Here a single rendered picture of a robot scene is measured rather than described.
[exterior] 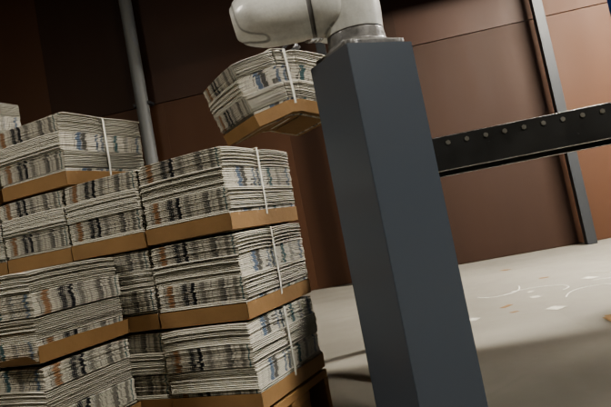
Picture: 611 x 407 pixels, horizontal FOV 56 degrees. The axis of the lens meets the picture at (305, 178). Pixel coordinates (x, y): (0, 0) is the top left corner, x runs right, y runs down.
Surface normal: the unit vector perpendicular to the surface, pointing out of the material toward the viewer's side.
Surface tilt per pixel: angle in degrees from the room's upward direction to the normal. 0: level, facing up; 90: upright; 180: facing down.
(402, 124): 90
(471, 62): 90
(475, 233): 90
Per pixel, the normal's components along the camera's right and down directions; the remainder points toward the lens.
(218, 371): -0.44, 0.00
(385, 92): 0.43, -0.16
